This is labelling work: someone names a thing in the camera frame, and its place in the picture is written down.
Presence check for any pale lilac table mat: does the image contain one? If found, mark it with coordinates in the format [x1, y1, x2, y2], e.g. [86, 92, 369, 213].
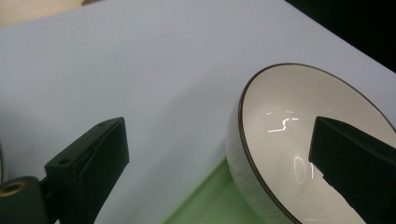
[0, 0, 396, 224]

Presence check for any white bowl with dark rim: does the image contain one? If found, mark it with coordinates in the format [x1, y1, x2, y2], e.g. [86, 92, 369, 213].
[225, 63, 396, 224]

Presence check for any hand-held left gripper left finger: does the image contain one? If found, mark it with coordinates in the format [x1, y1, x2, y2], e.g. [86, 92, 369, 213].
[44, 116, 131, 224]

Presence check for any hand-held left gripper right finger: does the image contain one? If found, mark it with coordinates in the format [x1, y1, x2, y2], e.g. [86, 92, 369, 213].
[307, 116, 396, 224]

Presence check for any light wooden table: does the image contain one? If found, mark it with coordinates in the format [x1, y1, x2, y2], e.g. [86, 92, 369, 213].
[0, 0, 105, 29]

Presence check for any green plastic tray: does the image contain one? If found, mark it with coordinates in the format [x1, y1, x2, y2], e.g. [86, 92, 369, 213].
[162, 157, 269, 224]

